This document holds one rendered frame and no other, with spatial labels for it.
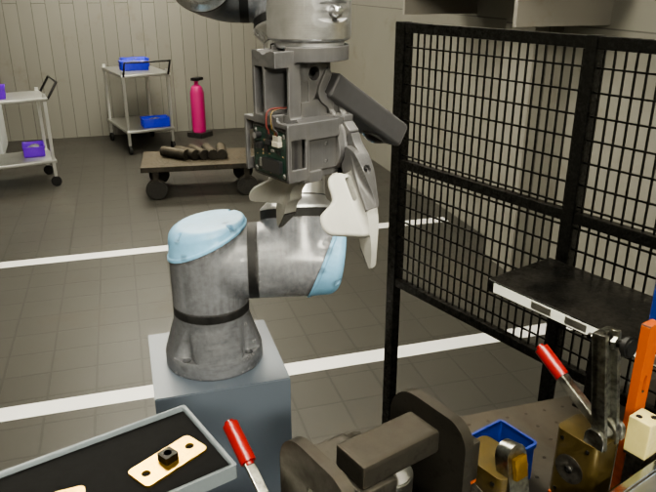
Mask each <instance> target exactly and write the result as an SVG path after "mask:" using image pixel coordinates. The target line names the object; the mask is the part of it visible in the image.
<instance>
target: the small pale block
mask: <svg viewBox="0 0 656 492"><path fill-rule="evenodd" d="M623 448H624V450H623V452H625V453H626V457H625V462H624V467H623V472H622V477H621V482H622V481H623V480H625V479H626V478H627V477H629V476H630V475H632V474H633V473H635V472H637V471H638V470H640V469H641V468H642V467H644V466H645V465H647V464H648V463H650V462H651V458H652V457H653V456H655V455H656V415H655V414H653V413H651V412H649V411H647V410H645V409H643V408H641V409H639V410H638V411H636V412H634V413H633V414H632V415H630V417H629V422H628V427H627V432H626V437H625V442H624V447H623Z"/></svg>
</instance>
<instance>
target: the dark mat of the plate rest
mask: <svg viewBox="0 0 656 492"><path fill-rule="evenodd" d="M186 435H189V436H191V437H193V438H194V439H196V440H197V441H199V442H201V443H202V444H204V445H205V446H206V447H207V450H206V452H204V453H203V454H201V455H200V456H198V457H197V458H195V459H194V460H192V461H191V462H189V463H188V464H186V465H185V466H183V467H181V468H180V469H178V470H177V471H175V472H173V473H172V474H170V475H169V476H167V477H166V478H164V479H163V480H161V481H160V482H158V483H157V484H155V485H153V486H152V487H149V488H145V487H143V486H142V485H141V484H139V483H138V482H137V481H135V480H134V479H133V478H132V477H131V476H129V474H128V471H129V470H130V469H131V468H133V467H135V466H136V465H138V464H139V463H141V462H143V461H144V460H146V459H147V458H149V457H151V456H152V455H154V454H156V453H157V452H159V451H160V450H162V449H164V448H165V447H167V446H169V445H170V444H172V443H173V442H175V441H177V440H178V439H180V438H182V437H183V436H186ZM226 466H229V464H228V462H227V461H226V460H225V459H224V458H223V456H222V455H221V454H220V453H219V452H218V451H217V449H216V448H215V447H214V446H213V445H212V444H211V442H210V441H209V440H208V439H207V438H206V437H205V435H204V434H203V433H202V432H201V431H200V430H199V428H198V427H197V426H196V425H195V424H194V423H193V421H192V420H191V419H190V418H189V417H188V416H187V414H186V413H185V412H184V411H182V412H180V413H177V414H174V415H172V416H169V417H166V418H163V419H161V420H158V421H155V422H153V423H150V424H147V425H144V426H142V427H139V428H136V429H134V430H129V431H126V432H124V433H121V434H118V435H116V436H114V437H111V438H108V439H106V440H103V441H100V442H98V443H95V444H92V445H89V446H87V447H84V448H81V449H79V450H76V451H73V452H70V453H68V454H65V455H62V456H60V457H57V458H55V459H52V460H50V461H47V462H44V463H42V464H39V465H36V466H33V467H31V468H28V469H25V470H23V471H18V472H15V473H13V474H10V475H7V476H5V477H2V478H0V492H56V491H60V490H63V489H67V488H71V487H75V486H80V485H82V486H84V487H85V490H86V492H168V491H171V490H173V489H175V488H178V487H180V486H182V485H184V484H187V483H189V482H191V481H193V480H195V479H197V478H200V477H202V476H204V475H207V474H209V473H211V472H215V471H217V470H220V469H222V468H224V467H226Z"/></svg>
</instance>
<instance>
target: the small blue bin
mask: <svg viewBox="0 0 656 492"><path fill-rule="evenodd" d="M471 435H473V436H474V437H476V438H478V437H480V436H482V435H487V436H490V437H492V438H493V439H495V440H496V441H498V442H499V443H500V442H501V441H502V440H503V439H505V438H509V439H511V440H514V441H516V442H518V443H521V444H523V445H524V446H525V448H526V455H527V463H528V480H529V479H530V475H531V469H532V462H533V454H534V449H535V448H536V446H537V441H536V440H535V439H533V438H531V437H530V436H528V435H527V434H525V433H524V432H522V431H520V430H518V429H517V428H515V427H514V426H512V425H510V424H509V423H507V422H506V421H504V420H497V421H495V422H493V423H491V424H489V425H487V426H485V427H483V428H481V429H480V430H477V431H475V432H473V433H472V434H471Z"/></svg>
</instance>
